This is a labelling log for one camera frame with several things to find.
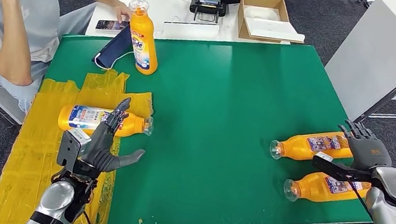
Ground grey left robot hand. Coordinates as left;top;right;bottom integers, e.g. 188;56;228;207
81;93;152;178

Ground person's left hand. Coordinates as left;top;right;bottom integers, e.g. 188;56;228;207
111;1;133;25

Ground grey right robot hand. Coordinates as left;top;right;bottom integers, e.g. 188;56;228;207
333;119;396;175

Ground orange detergent bottle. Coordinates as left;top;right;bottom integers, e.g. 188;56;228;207
267;124;356;169
56;102;155;143
281;168;374;212
120;0;166;77

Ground smartphone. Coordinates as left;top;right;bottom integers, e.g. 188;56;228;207
94;17;131;35

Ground tablet in blue case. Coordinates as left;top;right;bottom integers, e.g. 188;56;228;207
92;21;136;73

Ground white table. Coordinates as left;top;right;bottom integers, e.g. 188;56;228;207
85;0;296;59

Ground yellow tape patch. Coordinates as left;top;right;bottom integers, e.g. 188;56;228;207
0;57;158;224

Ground flat white box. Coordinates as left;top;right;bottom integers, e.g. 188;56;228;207
161;18;220;43

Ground black handheld controller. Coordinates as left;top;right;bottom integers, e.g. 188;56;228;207
188;0;229;26

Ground white partition panel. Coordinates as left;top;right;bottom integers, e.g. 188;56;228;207
319;0;396;128

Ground cardboard box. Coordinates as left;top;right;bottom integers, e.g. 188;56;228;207
234;0;310;48

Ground green table mat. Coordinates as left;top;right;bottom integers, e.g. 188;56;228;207
27;16;394;224

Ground white plastic bag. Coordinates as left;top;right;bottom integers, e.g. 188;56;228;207
242;6;283;24

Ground white foam sheet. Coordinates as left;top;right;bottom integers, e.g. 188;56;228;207
244;17;308;45

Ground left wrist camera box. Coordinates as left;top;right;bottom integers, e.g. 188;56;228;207
55;127;93;176

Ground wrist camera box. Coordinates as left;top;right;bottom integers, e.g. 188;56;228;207
309;151;376;186
55;127;93;176

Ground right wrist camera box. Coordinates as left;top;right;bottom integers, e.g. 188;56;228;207
309;151;376;186

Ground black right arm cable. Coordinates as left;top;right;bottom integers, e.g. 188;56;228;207
343;180;377;222

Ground white tablet cable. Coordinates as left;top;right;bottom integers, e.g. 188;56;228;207
93;46;135;73

